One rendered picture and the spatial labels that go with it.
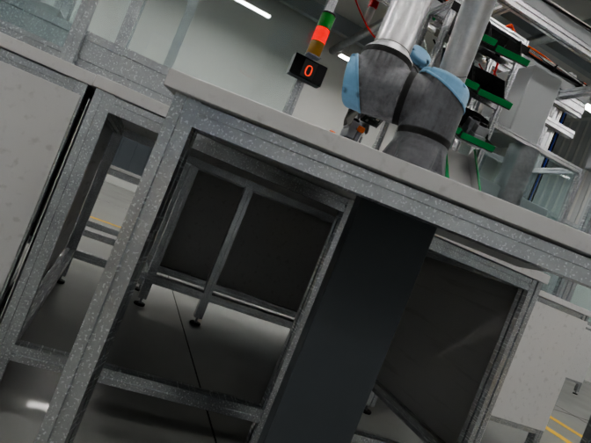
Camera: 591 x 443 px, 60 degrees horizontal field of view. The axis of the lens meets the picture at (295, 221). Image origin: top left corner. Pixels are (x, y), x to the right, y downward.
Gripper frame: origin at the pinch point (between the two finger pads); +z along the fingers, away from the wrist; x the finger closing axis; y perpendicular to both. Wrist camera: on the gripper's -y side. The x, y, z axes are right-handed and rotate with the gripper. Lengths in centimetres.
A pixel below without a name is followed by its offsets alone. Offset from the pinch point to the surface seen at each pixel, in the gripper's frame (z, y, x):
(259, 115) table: -50, 68, -45
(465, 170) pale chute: -0.9, -3.8, 48.2
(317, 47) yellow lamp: -5.0, -21.2, -19.1
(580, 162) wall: 415, -730, 842
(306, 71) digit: 0.2, -14.0, -19.4
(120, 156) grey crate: 171, -79, -68
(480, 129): -16.6, -7.0, 40.6
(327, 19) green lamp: -11.1, -29.4, -19.3
